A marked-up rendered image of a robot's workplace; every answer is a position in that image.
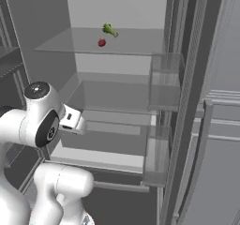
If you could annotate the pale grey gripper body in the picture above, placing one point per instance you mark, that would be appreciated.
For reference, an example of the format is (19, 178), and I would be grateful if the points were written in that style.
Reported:
(80, 126)

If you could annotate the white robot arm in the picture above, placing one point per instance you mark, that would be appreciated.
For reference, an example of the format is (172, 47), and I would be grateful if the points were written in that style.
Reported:
(37, 122)

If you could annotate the white fridge shelf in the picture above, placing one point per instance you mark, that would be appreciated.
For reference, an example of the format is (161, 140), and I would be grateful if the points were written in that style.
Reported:
(103, 155)

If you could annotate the glass fridge shelf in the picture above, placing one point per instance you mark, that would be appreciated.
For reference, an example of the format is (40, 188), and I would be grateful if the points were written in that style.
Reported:
(125, 42)
(109, 94)

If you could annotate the red strawberry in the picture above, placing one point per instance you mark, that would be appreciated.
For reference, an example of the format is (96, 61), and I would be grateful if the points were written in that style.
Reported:
(102, 42)

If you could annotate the grey fridge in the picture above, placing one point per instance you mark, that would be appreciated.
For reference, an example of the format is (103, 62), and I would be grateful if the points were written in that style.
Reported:
(109, 3)

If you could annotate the grey fridge door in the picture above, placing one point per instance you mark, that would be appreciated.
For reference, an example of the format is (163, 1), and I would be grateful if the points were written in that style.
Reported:
(195, 47)

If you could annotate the clear door bin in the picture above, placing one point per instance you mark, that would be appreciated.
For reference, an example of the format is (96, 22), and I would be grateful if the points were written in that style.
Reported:
(165, 88)
(156, 160)

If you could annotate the green leafy vegetable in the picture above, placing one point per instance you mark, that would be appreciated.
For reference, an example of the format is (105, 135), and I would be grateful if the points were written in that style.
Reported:
(111, 31)

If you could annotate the grey cupboard run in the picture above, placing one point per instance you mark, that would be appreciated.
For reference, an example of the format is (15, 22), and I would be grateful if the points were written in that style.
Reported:
(225, 160)

